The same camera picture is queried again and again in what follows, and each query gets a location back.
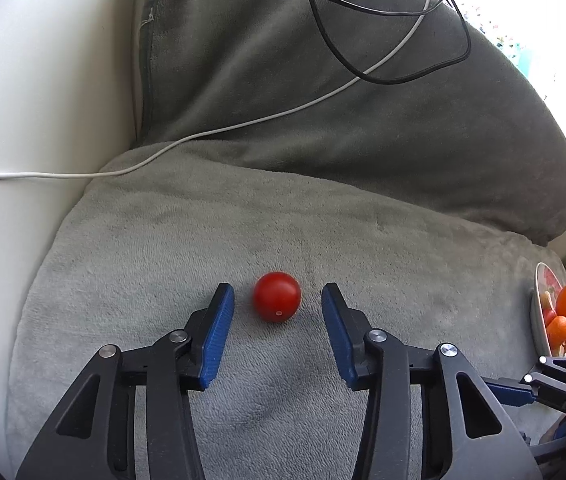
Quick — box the white cable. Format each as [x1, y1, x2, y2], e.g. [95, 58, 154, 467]
[0, 0, 433, 181]

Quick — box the floral white plate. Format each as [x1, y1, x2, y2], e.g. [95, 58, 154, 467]
[530, 262, 566, 356]

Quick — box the small red cherry tomato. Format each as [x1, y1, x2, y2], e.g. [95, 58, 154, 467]
[253, 272, 301, 323]

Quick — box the black cable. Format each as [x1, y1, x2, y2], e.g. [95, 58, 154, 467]
[262, 0, 473, 86]

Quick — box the small mandarin orange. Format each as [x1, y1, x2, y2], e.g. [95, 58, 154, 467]
[546, 315, 566, 353]

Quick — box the peeled orange segment piece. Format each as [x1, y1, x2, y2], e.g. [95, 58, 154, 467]
[539, 290, 554, 311]

